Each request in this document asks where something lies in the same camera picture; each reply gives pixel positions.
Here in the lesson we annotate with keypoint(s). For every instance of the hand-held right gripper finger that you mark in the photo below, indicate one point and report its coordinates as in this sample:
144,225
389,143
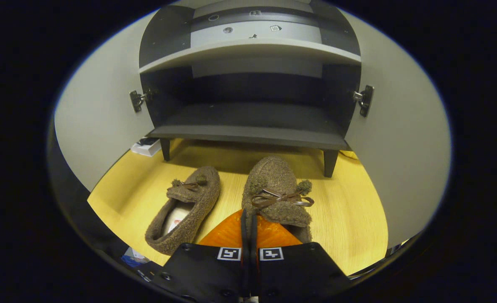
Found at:
253,269
244,269

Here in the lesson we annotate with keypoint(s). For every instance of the brown fuzzy shoe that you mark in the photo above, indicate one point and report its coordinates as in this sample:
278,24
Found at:
206,198
273,176

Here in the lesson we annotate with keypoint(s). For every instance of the grey shoe cabinet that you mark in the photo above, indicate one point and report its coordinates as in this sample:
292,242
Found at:
252,122

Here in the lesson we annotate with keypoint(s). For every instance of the grey shoe cabinet door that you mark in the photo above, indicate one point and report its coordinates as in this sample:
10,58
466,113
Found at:
101,118
399,139

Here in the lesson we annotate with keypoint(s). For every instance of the blue and white packet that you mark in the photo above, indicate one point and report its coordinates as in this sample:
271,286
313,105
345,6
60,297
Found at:
134,257

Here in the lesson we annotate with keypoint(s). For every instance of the white box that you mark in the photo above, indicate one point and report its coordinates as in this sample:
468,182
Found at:
145,148

